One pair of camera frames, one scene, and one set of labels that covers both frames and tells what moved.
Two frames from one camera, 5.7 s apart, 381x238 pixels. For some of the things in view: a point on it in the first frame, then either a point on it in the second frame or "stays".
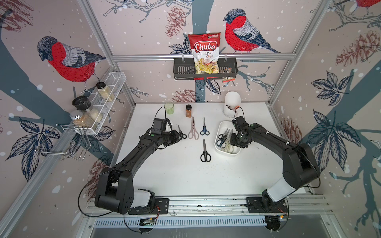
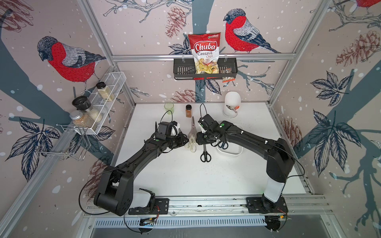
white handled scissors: (227, 146) to (192, 145)
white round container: (232, 100) stays
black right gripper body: (236, 140) to (204, 138)
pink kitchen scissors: (193, 133) stays
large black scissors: (205, 156) stays
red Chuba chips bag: (205, 48) stays
